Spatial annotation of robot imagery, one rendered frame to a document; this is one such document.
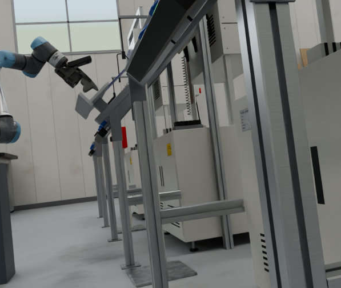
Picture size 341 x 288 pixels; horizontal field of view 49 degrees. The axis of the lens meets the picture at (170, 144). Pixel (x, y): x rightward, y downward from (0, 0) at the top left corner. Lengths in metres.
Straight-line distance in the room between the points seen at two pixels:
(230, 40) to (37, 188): 5.14
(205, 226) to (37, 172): 5.02
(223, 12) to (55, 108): 4.97
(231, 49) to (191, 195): 0.80
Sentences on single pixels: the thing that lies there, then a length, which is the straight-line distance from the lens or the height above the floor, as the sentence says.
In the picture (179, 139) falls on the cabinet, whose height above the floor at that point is 0.57.
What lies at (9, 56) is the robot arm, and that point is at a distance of 1.83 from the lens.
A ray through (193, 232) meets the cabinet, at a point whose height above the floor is 0.10.
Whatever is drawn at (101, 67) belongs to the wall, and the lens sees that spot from 6.88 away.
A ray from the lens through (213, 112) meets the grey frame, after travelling 1.93.
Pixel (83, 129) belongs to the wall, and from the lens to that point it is 6.67.
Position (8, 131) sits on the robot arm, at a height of 0.71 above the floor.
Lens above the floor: 0.44
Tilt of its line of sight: 3 degrees up
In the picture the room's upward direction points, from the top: 6 degrees counter-clockwise
